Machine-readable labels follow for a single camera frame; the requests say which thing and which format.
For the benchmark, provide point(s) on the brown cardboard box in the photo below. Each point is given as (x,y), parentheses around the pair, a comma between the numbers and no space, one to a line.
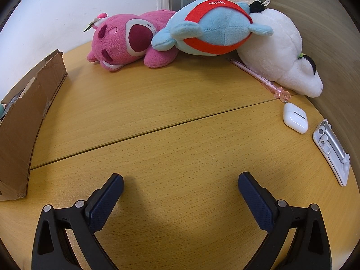
(25,123)

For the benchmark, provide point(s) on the pink transparent pen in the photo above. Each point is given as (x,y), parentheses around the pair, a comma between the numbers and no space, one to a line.
(254,74)

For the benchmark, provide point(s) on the white plush animal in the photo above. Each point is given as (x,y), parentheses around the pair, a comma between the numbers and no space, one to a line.
(275,39)

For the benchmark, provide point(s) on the white earbuds case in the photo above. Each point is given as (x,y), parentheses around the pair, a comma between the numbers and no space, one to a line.
(294,121)

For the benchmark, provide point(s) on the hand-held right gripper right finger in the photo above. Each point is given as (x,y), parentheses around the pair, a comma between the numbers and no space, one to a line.
(256,202)

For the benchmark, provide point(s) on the pink plush bear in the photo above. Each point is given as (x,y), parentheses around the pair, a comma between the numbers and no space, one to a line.
(112,39)

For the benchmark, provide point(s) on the wooden desktop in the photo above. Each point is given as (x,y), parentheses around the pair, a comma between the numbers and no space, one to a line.
(168,152)

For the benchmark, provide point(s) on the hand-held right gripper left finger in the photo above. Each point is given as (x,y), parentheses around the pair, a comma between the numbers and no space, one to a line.
(104,202)

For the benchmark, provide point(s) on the blue plush with red band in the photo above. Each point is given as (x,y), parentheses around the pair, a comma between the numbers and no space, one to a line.
(213,25)

